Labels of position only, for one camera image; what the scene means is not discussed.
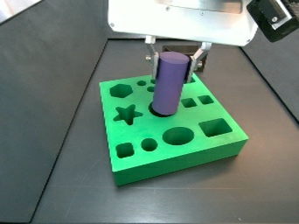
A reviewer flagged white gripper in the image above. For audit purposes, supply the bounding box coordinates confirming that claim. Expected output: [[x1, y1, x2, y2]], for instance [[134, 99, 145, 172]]
[[106, 0, 257, 83]]

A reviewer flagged purple cylinder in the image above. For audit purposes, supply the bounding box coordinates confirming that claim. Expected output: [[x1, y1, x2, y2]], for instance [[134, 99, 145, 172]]
[[152, 52, 189, 116]]

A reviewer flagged black curved cradle stand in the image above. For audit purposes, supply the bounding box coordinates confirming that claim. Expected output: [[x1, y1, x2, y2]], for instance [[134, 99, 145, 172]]
[[162, 45, 206, 72]]

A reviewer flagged green foam shape-sorter block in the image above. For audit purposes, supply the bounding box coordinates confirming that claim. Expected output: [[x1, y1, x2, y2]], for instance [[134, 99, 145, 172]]
[[98, 75, 248, 186]]

